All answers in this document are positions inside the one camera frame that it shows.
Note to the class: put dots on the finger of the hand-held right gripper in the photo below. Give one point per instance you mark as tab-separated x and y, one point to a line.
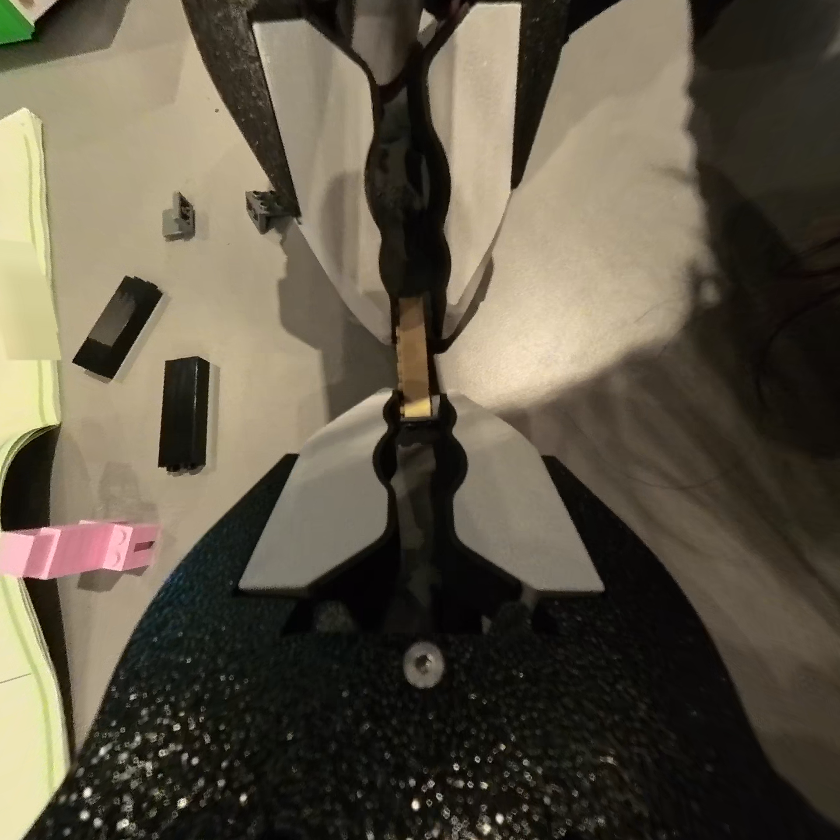
321	164
476	164

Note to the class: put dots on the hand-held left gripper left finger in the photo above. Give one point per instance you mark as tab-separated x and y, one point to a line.
328	512

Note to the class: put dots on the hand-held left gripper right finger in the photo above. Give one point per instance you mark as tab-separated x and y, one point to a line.
518	512

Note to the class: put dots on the yellow toy brick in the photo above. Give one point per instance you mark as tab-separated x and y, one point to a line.
415	354

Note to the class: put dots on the grey desk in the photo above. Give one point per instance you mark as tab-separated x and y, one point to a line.
164	98

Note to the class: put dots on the small dark grey toy piece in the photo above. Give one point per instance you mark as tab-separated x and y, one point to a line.
266	210

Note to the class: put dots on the small light grey toy piece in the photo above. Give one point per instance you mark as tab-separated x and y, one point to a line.
178	216

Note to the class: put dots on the long black toy brick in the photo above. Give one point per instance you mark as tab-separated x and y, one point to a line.
185	413
118	328

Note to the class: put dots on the green box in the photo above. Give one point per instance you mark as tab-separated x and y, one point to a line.
19	23

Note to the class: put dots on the green instruction booklet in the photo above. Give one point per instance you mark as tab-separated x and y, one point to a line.
19	229

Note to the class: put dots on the pink toy brick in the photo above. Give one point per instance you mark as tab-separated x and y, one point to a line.
65	550

